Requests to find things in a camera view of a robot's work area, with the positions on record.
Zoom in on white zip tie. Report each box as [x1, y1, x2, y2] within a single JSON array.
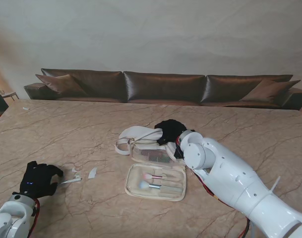
[[269, 176, 282, 194]]

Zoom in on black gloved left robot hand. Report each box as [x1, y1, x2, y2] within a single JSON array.
[[19, 161, 64, 199]]

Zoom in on red black right arm cable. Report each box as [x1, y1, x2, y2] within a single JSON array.
[[192, 170, 252, 238]]

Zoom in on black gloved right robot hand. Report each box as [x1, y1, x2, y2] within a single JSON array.
[[154, 119, 188, 146]]

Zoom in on silver handled makeup brush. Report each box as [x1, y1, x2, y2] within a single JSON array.
[[58, 177, 82, 185]]

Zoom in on red black left arm cable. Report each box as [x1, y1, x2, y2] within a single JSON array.
[[28, 198, 41, 238]]

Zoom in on red lipstick tube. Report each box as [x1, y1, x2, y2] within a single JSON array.
[[147, 151, 170, 163]]

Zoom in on blue handled makeup brush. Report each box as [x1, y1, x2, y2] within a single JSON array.
[[138, 180, 184, 193]]

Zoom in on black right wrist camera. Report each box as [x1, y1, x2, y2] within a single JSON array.
[[174, 146, 185, 160]]

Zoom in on brown leather sofa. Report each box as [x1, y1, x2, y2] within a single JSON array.
[[23, 68, 302, 111]]

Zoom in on grey side chair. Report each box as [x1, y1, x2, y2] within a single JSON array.
[[0, 87, 19, 101]]

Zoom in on pink makeup brush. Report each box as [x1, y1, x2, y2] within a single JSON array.
[[142, 173, 164, 180]]

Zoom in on brown sofa pillow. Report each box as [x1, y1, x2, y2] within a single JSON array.
[[240, 78, 302, 102], [35, 73, 88, 97]]

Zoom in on cream white cosmetics bag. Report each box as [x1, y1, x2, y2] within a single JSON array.
[[115, 125, 188, 201]]

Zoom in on red black arm cable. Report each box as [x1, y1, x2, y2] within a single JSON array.
[[28, 198, 41, 238], [192, 170, 252, 238]]

